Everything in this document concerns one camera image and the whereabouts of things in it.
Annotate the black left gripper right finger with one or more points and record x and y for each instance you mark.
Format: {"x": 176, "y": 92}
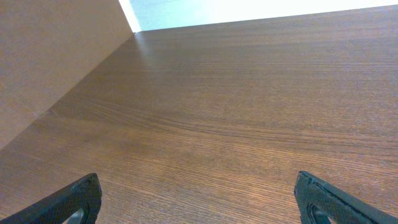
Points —
{"x": 320, "y": 202}

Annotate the tan cardboard box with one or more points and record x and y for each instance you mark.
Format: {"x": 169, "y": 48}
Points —
{"x": 47, "y": 47}

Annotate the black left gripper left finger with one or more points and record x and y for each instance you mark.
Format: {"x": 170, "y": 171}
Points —
{"x": 78, "y": 202}

